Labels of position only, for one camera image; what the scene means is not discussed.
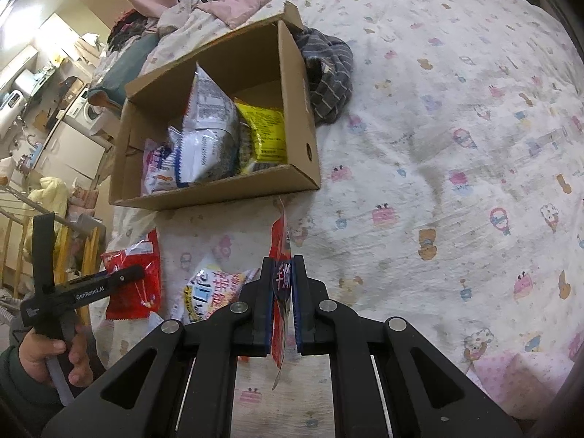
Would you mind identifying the red thin snack packet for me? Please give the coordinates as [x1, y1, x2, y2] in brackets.
[268, 198, 292, 389]

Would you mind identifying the wooden drying rack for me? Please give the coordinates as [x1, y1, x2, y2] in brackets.
[1, 185, 106, 294]

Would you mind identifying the blue white snack bag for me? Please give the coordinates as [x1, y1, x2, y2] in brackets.
[175, 65, 239, 188]

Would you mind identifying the dark striped garment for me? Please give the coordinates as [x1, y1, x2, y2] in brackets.
[294, 28, 353, 126]

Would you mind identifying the pile of clothes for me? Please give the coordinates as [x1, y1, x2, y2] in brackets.
[91, 10, 158, 85]

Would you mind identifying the pink blanket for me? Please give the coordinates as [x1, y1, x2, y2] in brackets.
[156, 0, 321, 38]

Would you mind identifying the yellow snack bag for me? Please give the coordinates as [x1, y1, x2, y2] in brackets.
[235, 99, 288, 174]

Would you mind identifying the floral white bed quilt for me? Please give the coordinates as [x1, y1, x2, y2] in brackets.
[109, 0, 583, 421]

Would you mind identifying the white red chicken snack bag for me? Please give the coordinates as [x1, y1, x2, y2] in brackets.
[176, 255, 260, 324]

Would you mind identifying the teal folded cushion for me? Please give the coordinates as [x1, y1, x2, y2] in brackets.
[88, 34, 158, 113]

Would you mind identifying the white red cartoon snack bag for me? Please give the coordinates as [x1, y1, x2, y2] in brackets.
[141, 138, 178, 196]

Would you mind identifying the white washing machine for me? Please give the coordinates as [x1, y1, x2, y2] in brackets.
[64, 87, 103, 137]

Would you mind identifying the brown cardboard box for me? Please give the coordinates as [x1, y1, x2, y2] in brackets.
[109, 3, 321, 211]

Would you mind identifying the person's left hand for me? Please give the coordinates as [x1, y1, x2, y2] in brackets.
[18, 324, 94, 388]

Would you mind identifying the white water heater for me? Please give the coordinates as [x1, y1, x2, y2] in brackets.
[0, 90, 26, 139]

